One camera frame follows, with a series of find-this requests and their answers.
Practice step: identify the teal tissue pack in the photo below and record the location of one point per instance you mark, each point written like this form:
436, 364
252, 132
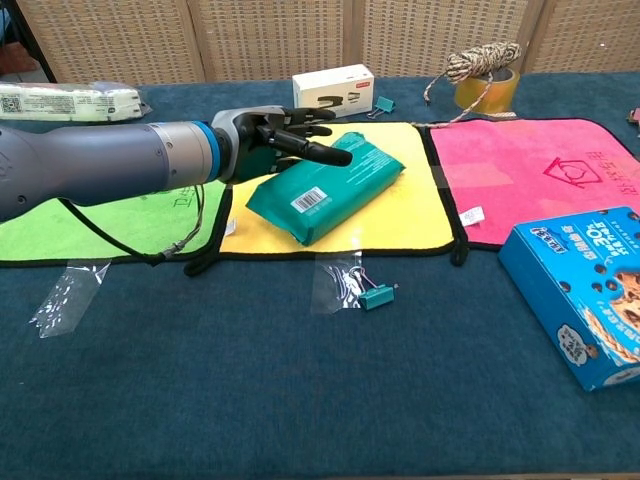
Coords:
325, 200

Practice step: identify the yellow tape roll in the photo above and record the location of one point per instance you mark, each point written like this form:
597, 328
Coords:
475, 95

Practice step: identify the white stapler box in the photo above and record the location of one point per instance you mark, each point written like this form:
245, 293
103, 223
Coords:
325, 82

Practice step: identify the pink cloth mat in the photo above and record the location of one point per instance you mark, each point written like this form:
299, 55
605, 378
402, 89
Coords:
500, 175

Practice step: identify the white tissue pack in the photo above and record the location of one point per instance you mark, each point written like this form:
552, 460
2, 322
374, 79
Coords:
50, 102

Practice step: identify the black stand pole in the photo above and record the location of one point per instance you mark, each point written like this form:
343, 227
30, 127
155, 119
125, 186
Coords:
30, 40

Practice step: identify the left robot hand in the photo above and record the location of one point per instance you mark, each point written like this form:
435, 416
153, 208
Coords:
245, 150

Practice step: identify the yellow cloth mat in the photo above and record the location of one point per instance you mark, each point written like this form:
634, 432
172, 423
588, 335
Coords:
400, 225

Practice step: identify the blue felt table cover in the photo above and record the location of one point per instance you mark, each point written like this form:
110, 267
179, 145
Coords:
250, 400

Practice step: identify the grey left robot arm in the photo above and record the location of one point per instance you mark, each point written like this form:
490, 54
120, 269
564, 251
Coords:
100, 160

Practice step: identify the blue cookie box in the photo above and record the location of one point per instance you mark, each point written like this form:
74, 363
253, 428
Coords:
555, 260

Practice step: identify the green cloth mat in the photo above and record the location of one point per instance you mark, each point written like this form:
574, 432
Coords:
125, 230

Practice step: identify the clear bag of clips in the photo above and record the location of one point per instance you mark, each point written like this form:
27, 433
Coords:
327, 290

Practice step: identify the teal binder clip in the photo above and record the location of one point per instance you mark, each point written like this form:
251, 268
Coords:
376, 297
384, 104

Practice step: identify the small pink object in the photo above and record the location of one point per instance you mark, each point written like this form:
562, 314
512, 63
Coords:
635, 117

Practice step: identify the wicker folding screen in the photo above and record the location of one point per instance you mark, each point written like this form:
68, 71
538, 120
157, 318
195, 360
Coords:
275, 40

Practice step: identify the clear plastic bag left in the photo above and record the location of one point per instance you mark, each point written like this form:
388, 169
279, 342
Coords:
65, 300

